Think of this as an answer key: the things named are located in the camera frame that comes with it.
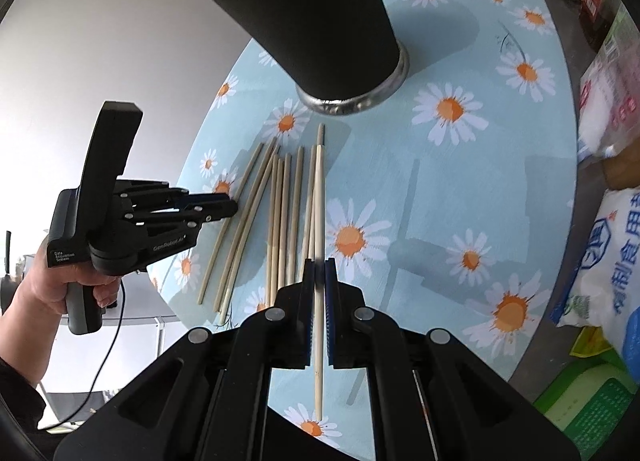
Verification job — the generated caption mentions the person's left forearm dark sleeve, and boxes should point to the person's left forearm dark sleeve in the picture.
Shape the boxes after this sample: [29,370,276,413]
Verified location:
[1,299,61,459]

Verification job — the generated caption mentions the wooden chopstick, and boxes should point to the wooden chopstick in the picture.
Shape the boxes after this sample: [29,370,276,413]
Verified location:
[286,146,304,283]
[300,145,317,262]
[278,154,291,288]
[214,137,277,320]
[265,152,278,307]
[218,145,279,325]
[312,145,326,420]
[196,143,264,305]

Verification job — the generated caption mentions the person's left hand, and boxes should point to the person's left hand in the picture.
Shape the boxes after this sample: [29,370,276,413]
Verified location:
[8,239,120,325]

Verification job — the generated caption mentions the blue daisy tablecloth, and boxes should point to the blue daisy tablecloth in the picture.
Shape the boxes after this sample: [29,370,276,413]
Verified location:
[150,0,580,451]

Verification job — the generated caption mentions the clear plastic sugar bag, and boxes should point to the clear plastic sugar bag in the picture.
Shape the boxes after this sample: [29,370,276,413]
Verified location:
[577,5,639,162]

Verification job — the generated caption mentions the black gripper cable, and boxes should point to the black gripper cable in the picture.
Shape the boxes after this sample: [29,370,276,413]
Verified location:
[34,280,126,432]

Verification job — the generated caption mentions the white blue salt bag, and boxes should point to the white blue salt bag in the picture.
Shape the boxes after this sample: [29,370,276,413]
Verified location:
[551,188,640,380]

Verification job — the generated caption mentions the yellow snack packet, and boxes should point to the yellow snack packet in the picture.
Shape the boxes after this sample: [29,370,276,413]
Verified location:
[570,327,612,359]

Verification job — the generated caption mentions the green packaged bag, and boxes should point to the green packaged bag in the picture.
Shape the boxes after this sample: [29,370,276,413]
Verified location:
[534,349,638,460]

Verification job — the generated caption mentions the black cylindrical utensil holder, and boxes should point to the black cylindrical utensil holder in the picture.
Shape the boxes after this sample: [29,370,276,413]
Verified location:
[212,0,409,116]

